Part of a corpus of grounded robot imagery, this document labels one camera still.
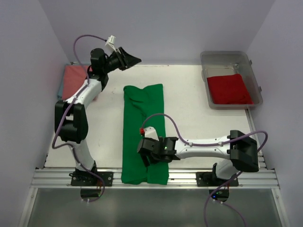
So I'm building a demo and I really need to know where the clear plastic bin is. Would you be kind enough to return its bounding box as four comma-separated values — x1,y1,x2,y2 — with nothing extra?
200,51,263,110

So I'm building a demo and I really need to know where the aluminium mounting rail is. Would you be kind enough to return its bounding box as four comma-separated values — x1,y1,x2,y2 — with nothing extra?
30,165,279,190

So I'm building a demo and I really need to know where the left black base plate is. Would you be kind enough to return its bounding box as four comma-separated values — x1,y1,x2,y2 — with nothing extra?
69,167,114,186

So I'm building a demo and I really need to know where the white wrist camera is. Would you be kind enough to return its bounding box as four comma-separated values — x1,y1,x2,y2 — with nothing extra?
140,126,159,140
105,35,119,53

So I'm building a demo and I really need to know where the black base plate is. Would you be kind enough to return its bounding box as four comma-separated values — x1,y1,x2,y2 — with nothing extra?
69,167,114,186
196,171,228,187

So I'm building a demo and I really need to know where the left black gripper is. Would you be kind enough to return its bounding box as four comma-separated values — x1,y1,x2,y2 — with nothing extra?
103,47,141,74

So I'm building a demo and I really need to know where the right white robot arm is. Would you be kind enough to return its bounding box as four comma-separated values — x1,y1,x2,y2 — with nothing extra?
137,127,259,186

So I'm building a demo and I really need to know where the pink folded shirt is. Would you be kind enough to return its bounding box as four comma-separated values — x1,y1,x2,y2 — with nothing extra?
62,65,87,100

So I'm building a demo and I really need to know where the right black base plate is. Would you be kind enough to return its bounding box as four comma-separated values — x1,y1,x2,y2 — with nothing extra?
196,171,228,187

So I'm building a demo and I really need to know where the green polo shirt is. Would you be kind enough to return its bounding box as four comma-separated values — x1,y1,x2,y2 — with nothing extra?
121,84,169,185

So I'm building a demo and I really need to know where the red folded shirt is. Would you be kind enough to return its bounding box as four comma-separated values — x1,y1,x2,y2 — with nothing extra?
207,74,254,105

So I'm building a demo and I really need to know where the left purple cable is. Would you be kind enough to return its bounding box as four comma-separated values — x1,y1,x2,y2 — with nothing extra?
51,34,107,204

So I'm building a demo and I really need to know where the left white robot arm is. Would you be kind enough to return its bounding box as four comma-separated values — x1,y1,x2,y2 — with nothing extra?
52,47,142,186

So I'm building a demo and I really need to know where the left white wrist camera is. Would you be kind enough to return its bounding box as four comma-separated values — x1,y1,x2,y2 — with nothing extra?
105,35,119,53

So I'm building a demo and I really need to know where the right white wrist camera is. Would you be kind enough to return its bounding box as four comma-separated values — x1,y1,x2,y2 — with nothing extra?
140,126,159,140

